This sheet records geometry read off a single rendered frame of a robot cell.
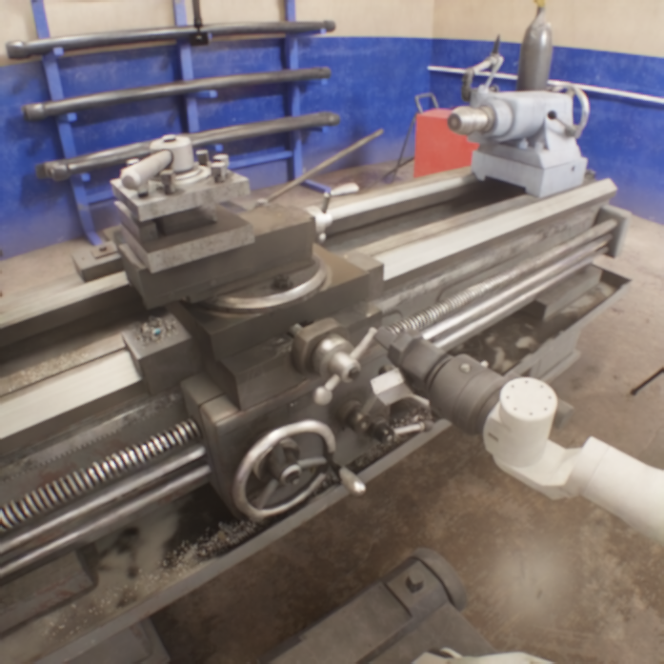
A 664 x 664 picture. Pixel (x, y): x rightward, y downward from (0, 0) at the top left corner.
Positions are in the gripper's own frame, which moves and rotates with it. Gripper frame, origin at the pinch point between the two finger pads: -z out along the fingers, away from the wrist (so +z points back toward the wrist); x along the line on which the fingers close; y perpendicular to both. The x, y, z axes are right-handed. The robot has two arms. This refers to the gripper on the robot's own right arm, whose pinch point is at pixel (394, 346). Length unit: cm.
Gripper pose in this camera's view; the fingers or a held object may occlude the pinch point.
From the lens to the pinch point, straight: 72.2
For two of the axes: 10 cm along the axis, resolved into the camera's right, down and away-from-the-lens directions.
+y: 6.4, -7.6, 1.0
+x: 4.6, 4.9, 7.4
